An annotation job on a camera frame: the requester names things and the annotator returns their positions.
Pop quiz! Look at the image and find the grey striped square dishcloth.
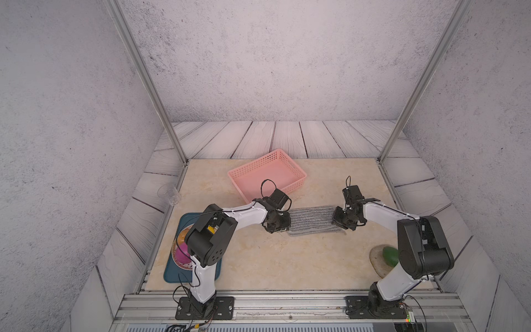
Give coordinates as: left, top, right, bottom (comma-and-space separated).
287, 206, 344, 237

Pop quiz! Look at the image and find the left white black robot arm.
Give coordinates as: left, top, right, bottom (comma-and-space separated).
171, 188, 292, 315

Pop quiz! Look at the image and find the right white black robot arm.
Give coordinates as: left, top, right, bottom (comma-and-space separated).
333, 177, 455, 318

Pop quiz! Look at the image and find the pink plastic basket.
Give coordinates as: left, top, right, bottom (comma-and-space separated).
228, 149, 307, 203

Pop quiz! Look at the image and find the green fruit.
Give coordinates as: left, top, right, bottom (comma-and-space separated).
382, 246, 400, 268

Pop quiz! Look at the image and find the patterned plate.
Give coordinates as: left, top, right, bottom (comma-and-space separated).
171, 225, 194, 271

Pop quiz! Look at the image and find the clear plastic cup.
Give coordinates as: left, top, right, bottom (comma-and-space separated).
157, 183, 182, 206

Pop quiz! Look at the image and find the teal tray mat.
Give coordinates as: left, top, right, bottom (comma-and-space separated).
163, 213, 200, 284

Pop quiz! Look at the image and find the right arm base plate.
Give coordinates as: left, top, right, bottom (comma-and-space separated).
344, 296, 409, 320

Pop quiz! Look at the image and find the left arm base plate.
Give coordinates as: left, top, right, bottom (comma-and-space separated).
175, 295, 235, 320

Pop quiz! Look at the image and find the front aluminium rail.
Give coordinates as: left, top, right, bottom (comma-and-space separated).
111, 289, 475, 331

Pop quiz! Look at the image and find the right aluminium frame post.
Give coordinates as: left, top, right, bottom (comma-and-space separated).
377, 0, 472, 165

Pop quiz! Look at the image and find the aluminium frame post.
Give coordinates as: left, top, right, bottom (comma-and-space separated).
377, 0, 472, 165
105, 0, 189, 166

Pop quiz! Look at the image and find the left aluminium frame post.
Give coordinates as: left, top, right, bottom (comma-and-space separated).
105, 0, 189, 166

